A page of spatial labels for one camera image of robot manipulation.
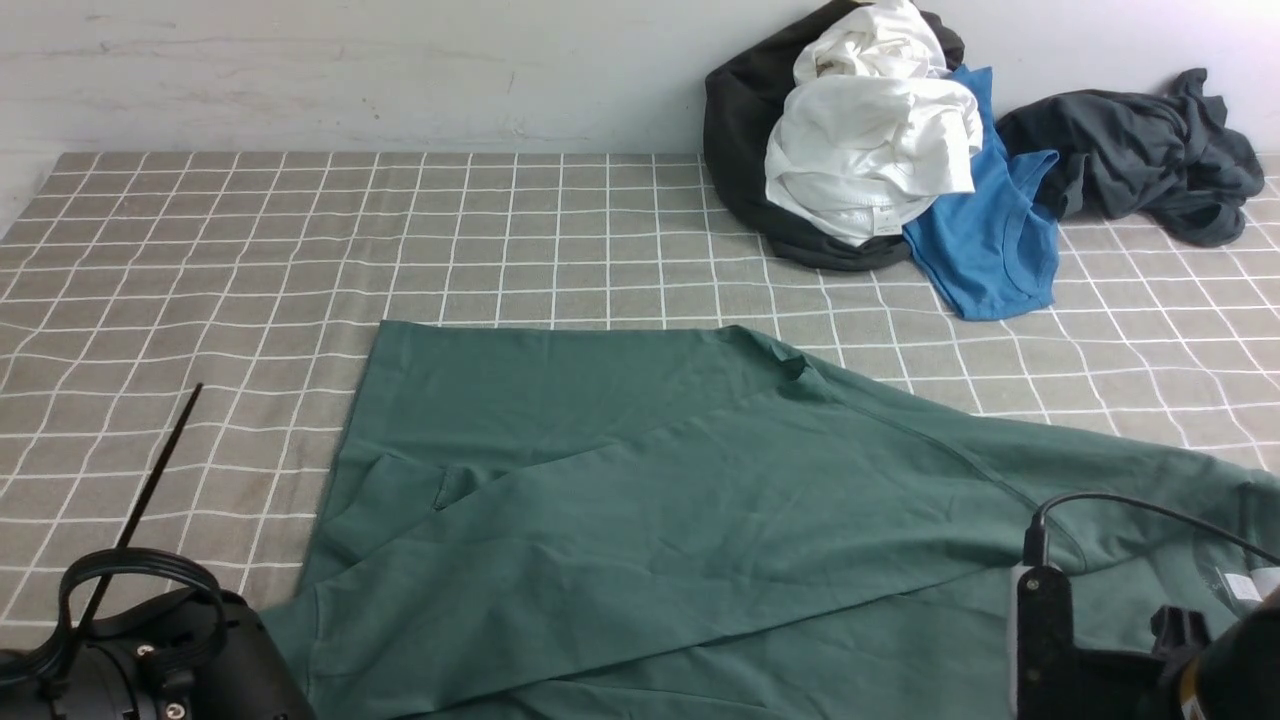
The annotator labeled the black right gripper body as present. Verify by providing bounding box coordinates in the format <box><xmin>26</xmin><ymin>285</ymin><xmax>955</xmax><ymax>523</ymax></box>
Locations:
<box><xmin>1149</xmin><ymin>585</ymin><xmax>1280</xmax><ymax>720</ymax></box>

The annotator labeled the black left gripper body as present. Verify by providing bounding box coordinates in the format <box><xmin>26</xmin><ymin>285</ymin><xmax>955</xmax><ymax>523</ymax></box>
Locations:
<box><xmin>1</xmin><ymin>591</ymin><xmax>316</xmax><ymax>719</ymax></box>

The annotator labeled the green long-sleeve shirt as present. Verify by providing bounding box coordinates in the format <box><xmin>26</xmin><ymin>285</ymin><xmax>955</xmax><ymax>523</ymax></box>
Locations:
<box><xmin>264</xmin><ymin>322</ymin><xmax>1277</xmax><ymax>719</ymax></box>

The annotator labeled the blue shirt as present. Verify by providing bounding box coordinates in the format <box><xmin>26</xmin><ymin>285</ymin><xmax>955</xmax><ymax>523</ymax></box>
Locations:
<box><xmin>905</xmin><ymin>67</ymin><xmax>1059</xmax><ymax>322</ymax></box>

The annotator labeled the dark grey crumpled shirt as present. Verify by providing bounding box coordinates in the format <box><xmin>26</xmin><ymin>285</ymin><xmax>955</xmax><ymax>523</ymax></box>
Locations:
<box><xmin>996</xmin><ymin>68</ymin><xmax>1265</xmax><ymax>249</ymax></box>

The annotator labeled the white crumpled shirt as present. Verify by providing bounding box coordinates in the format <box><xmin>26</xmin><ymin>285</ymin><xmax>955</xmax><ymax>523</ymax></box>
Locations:
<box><xmin>764</xmin><ymin>1</ymin><xmax>984</xmax><ymax>246</ymax></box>

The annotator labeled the grey checked tablecloth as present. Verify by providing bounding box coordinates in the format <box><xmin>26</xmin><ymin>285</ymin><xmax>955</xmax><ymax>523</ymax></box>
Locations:
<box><xmin>1</xmin><ymin>152</ymin><xmax>1277</xmax><ymax>651</ymax></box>

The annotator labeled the black garment under pile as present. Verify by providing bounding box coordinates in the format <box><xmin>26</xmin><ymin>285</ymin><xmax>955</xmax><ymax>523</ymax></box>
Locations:
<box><xmin>703</xmin><ymin>1</ymin><xmax>965</xmax><ymax>272</ymax></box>

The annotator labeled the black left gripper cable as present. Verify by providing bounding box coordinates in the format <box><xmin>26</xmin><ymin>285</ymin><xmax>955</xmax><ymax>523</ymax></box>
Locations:
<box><xmin>20</xmin><ymin>383</ymin><xmax>229</xmax><ymax>691</ymax></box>

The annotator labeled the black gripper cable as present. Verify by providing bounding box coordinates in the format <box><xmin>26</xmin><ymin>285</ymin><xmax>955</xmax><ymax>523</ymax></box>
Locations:
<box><xmin>1021</xmin><ymin>492</ymin><xmax>1280</xmax><ymax>569</ymax></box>
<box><xmin>20</xmin><ymin>383</ymin><xmax>229</xmax><ymax>691</ymax></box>

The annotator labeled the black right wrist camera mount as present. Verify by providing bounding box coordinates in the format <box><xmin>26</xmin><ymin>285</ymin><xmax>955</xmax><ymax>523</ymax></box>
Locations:
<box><xmin>1007</xmin><ymin>564</ymin><xmax>1164</xmax><ymax>719</ymax></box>

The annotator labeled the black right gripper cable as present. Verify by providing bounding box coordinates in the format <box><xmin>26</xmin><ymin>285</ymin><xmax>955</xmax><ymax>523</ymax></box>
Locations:
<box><xmin>1021</xmin><ymin>492</ymin><xmax>1280</xmax><ymax>569</ymax></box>

